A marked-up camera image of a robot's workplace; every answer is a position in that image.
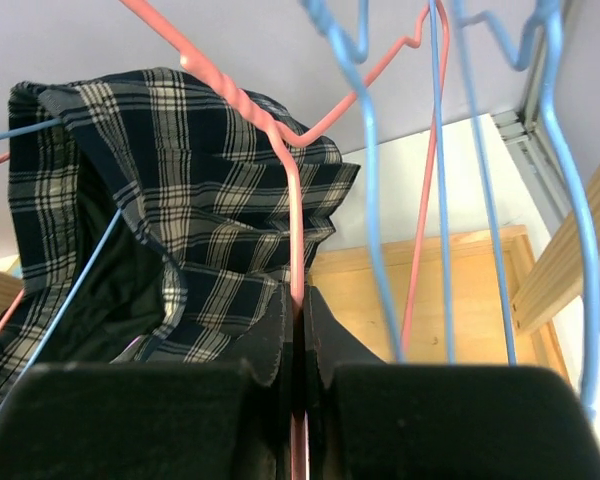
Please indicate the blue hanger with plaid skirt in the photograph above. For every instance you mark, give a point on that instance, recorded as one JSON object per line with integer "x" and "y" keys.
{"x": 43, "y": 182}

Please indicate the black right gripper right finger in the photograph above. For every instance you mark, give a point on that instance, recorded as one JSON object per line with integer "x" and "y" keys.
{"x": 369, "y": 419}

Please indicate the pink hanger with green skirt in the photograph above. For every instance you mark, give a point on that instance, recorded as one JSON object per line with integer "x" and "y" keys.
{"x": 281, "y": 139}

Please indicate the wooden clothes rack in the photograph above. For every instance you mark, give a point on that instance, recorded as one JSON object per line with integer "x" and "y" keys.
{"x": 480, "y": 290}

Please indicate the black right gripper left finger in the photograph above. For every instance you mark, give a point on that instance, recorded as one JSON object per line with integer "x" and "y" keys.
{"x": 225, "y": 419}

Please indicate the blue hanger with dotted skirt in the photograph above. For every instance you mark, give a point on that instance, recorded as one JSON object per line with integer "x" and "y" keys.
{"x": 348, "y": 54}

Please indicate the navy white plaid skirt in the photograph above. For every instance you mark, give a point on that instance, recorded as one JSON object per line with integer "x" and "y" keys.
{"x": 114, "y": 110}

